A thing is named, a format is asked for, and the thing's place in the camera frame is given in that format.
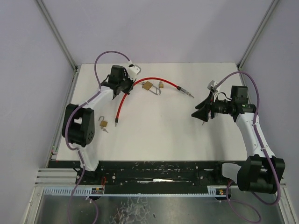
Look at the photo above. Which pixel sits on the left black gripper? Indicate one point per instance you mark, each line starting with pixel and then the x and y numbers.
pixel 127 83

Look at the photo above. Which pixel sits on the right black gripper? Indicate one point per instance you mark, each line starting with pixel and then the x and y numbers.
pixel 209 108

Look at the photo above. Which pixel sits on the red cable lock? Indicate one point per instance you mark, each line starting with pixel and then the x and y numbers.
pixel 179 88

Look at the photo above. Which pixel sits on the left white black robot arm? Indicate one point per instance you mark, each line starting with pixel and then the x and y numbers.
pixel 79 126

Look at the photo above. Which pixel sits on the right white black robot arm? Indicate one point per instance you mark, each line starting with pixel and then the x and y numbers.
pixel 262 170

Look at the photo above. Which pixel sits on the open brass padlock with key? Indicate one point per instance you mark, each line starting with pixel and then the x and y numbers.
pixel 103 124

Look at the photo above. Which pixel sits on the large brass long-shackle padlock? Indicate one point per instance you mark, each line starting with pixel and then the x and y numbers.
pixel 151 87

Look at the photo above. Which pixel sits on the small brass padlock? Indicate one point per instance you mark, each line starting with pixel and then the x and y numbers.
pixel 161 85

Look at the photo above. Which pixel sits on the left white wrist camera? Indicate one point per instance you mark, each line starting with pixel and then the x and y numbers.
pixel 133 71

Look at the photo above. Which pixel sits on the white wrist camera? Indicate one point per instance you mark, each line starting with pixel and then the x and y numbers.
pixel 212 86
pixel 133 71

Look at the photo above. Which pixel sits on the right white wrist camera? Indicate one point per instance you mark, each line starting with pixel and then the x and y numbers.
pixel 212 86

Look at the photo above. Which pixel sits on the left aluminium frame post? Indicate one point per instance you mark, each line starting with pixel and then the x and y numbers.
pixel 53 28

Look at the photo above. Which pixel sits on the aluminium frame post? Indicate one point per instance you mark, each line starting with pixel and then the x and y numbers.
pixel 53 28
pixel 262 25

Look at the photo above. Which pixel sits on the right aluminium frame post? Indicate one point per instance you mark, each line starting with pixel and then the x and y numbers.
pixel 262 25

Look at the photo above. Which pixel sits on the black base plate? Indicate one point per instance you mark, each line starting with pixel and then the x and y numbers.
pixel 154 178

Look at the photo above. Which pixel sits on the grey slotted cable duct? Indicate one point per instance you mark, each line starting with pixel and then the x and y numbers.
pixel 79 191

